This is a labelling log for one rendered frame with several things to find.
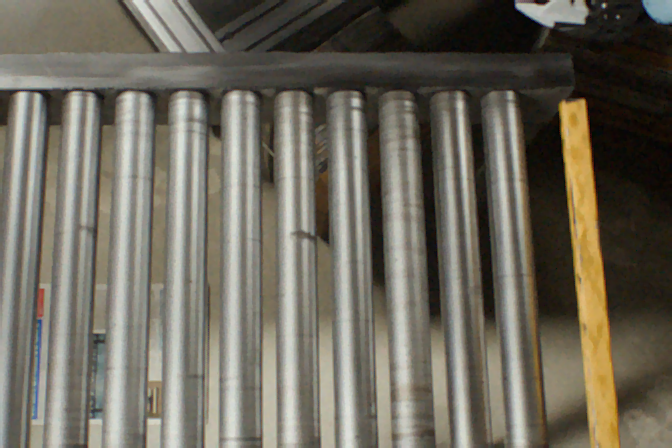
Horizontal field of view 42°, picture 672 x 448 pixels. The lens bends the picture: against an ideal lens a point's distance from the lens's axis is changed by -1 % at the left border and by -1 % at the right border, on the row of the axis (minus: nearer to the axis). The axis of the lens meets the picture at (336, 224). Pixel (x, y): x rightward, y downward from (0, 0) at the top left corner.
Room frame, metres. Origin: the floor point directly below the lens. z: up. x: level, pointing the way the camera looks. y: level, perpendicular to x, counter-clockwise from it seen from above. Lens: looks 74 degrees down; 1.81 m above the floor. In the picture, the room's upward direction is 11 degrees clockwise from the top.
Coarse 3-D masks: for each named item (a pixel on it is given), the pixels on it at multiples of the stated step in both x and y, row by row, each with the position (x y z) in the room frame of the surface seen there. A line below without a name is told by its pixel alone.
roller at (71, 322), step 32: (64, 96) 0.37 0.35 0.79; (96, 96) 0.38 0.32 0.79; (64, 128) 0.33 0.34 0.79; (96, 128) 0.34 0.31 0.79; (64, 160) 0.29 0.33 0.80; (96, 160) 0.30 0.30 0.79; (64, 192) 0.25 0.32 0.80; (96, 192) 0.26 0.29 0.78; (64, 224) 0.22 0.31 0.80; (96, 224) 0.23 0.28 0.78; (64, 256) 0.18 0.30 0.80; (96, 256) 0.19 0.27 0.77; (64, 288) 0.14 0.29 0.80; (64, 320) 0.11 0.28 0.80; (64, 352) 0.07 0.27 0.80; (64, 384) 0.04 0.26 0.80; (64, 416) 0.00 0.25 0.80
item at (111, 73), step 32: (0, 64) 0.39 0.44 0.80; (32, 64) 0.40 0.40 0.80; (64, 64) 0.41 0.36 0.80; (96, 64) 0.42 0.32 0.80; (128, 64) 0.43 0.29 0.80; (160, 64) 0.43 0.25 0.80; (192, 64) 0.44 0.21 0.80; (224, 64) 0.45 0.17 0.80; (256, 64) 0.46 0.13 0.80; (288, 64) 0.47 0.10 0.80; (320, 64) 0.48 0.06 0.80; (352, 64) 0.48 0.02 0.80; (384, 64) 0.49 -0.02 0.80; (416, 64) 0.50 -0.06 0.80; (448, 64) 0.51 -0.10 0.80; (480, 64) 0.52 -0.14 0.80; (512, 64) 0.53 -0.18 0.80; (544, 64) 0.54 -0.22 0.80; (0, 96) 0.36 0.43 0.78; (160, 96) 0.40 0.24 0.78; (320, 96) 0.44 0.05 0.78; (480, 96) 0.49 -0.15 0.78; (544, 96) 0.50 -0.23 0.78
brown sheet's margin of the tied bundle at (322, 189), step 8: (376, 136) 0.57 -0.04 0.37; (368, 144) 0.55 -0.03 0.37; (376, 144) 0.55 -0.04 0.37; (368, 152) 0.54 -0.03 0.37; (376, 152) 0.54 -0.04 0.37; (376, 160) 0.53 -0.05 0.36; (328, 176) 0.48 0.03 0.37; (320, 184) 0.47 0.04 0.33; (328, 184) 0.47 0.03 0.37; (320, 192) 0.47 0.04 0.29; (328, 192) 0.46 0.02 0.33; (320, 200) 0.47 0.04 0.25; (328, 200) 0.46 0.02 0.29
